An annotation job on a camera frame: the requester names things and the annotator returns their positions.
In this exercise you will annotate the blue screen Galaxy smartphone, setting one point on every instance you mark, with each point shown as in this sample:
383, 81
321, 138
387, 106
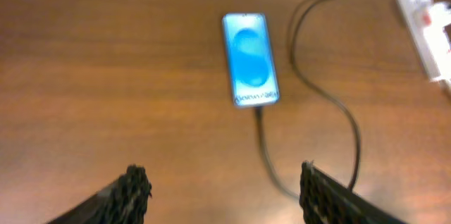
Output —
250, 60

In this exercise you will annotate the white power strip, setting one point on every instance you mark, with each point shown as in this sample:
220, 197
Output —
426, 21

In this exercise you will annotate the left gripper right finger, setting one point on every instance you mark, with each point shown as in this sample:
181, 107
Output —
325, 201

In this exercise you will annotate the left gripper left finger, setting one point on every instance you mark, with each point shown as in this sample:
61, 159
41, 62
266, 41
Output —
124, 201

